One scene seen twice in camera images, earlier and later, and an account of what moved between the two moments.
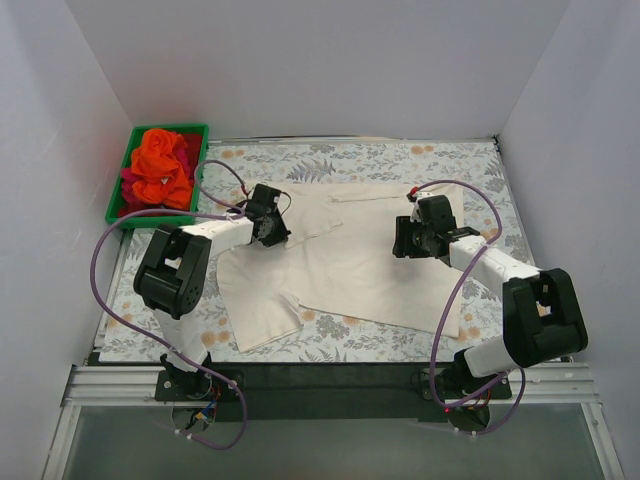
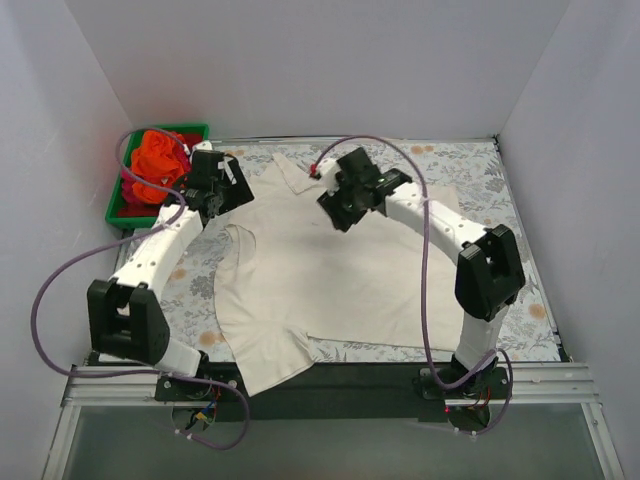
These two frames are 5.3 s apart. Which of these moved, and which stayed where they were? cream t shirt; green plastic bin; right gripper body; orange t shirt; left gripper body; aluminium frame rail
Moved: right gripper body; cream t shirt; left gripper body
Stayed: aluminium frame rail; green plastic bin; orange t shirt
